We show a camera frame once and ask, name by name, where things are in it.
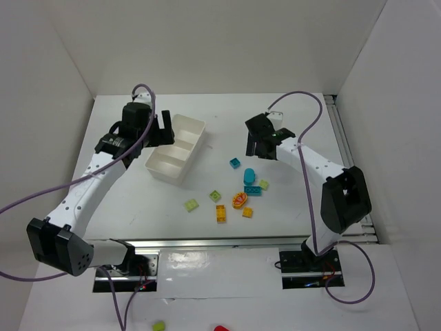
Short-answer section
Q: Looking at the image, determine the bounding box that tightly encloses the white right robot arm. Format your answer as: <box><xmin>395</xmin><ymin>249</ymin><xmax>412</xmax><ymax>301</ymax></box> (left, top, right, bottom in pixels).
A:
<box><xmin>245</xmin><ymin>112</ymin><xmax>372</xmax><ymax>267</ymax></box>

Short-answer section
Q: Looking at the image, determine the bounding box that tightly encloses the small teal square lego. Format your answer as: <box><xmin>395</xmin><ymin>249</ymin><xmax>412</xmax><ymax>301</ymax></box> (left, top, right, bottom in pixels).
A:
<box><xmin>229</xmin><ymin>158</ymin><xmax>240</xmax><ymax>169</ymax></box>

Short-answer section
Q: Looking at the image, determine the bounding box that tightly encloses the teal rounded lego piece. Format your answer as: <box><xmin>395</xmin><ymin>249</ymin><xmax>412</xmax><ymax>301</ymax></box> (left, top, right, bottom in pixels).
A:
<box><xmin>243</xmin><ymin>168</ymin><xmax>256</xmax><ymax>186</ymax></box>

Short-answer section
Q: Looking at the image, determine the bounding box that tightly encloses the yellow small square lego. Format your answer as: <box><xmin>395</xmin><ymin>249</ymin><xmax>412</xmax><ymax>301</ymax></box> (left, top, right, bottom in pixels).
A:
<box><xmin>242</xmin><ymin>207</ymin><xmax>254</xmax><ymax>219</ymax></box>

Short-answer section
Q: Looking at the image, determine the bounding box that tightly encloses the red object bottom edge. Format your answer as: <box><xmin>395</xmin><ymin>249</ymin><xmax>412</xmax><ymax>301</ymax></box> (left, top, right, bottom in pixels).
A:
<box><xmin>214</xmin><ymin>325</ymin><xmax>229</xmax><ymax>331</ymax></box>

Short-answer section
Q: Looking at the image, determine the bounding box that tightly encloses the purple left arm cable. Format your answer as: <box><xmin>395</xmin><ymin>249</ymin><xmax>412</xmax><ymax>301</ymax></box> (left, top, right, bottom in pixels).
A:
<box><xmin>0</xmin><ymin>83</ymin><xmax>156</xmax><ymax>331</ymax></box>

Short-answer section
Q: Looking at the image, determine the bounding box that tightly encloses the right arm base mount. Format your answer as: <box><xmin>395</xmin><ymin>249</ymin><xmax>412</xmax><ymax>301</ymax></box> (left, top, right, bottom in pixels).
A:
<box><xmin>274</xmin><ymin>250</ymin><xmax>345</xmax><ymax>290</ymax></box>

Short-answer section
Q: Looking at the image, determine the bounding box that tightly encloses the aluminium rail right side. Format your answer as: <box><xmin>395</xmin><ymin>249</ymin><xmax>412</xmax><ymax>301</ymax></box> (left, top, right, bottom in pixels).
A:
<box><xmin>324</xmin><ymin>94</ymin><xmax>379</xmax><ymax>244</ymax></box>

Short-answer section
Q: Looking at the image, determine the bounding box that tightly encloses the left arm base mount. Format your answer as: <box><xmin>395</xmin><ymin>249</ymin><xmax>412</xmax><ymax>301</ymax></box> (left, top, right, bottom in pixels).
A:
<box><xmin>90</xmin><ymin>249</ymin><xmax>160</xmax><ymax>293</ymax></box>

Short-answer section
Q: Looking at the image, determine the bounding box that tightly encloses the white three-compartment tray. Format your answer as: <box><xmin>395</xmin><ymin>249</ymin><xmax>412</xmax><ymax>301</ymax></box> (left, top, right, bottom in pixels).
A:
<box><xmin>145</xmin><ymin>114</ymin><xmax>206</xmax><ymax>186</ymax></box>

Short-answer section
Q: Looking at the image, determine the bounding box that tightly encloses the aluminium rail front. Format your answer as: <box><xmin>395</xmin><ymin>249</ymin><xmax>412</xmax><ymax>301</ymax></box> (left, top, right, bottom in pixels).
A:
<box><xmin>54</xmin><ymin>235</ymin><xmax>311</xmax><ymax>252</ymax></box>

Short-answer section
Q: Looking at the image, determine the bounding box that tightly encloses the yellow long lego brick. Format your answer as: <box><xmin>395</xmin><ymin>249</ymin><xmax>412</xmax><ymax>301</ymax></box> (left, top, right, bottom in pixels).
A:
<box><xmin>216</xmin><ymin>205</ymin><xmax>227</xmax><ymax>223</ymax></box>

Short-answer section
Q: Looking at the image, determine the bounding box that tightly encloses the light green lego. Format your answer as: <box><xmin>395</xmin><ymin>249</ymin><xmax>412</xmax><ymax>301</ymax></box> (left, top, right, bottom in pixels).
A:
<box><xmin>184</xmin><ymin>199</ymin><xmax>199</xmax><ymax>212</ymax></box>
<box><xmin>209</xmin><ymin>190</ymin><xmax>221</xmax><ymax>203</ymax></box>
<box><xmin>259</xmin><ymin>179</ymin><xmax>269</xmax><ymax>190</ymax></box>

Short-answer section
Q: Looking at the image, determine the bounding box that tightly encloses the teal long lego brick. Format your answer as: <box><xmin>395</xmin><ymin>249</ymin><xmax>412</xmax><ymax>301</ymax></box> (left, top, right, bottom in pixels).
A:
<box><xmin>243</xmin><ymin>185</ymin><xmax>262</xmax><ymax>197</ymax></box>

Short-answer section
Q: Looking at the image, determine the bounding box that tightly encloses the green lego outside workspace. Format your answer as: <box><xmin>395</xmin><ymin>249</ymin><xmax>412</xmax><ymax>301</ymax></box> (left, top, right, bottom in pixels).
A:
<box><xmin>152</xmin><ymin>321</ymin><xmax>166</xmax><ymax>331</ymax></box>

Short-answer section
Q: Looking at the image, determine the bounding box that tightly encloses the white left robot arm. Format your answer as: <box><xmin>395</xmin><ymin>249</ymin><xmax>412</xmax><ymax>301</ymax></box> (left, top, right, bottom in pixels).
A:
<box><xmin>26</xmin><ymin>91</ymin><xmax>174</xmax><ymax>277</ymax></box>

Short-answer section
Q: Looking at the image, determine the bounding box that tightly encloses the orange oval printed lego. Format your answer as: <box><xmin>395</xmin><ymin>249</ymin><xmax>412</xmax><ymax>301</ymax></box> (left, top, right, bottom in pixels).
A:
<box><xmin>232</xmin><ymin>192</ymin><xmax>247</xmax><ymax>210</ymax></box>

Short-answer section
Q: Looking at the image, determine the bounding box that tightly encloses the aluminium rail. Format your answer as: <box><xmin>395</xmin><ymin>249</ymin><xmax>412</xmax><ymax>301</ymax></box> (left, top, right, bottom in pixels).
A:
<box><xmin>54</xmin><ymin>235</ymin><xmax>311</xmax><ymax>252</ymax></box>
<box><xmin>324</xmin><ymin>94</ymin><xmax>379</xmax><ymax>244</ymax></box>

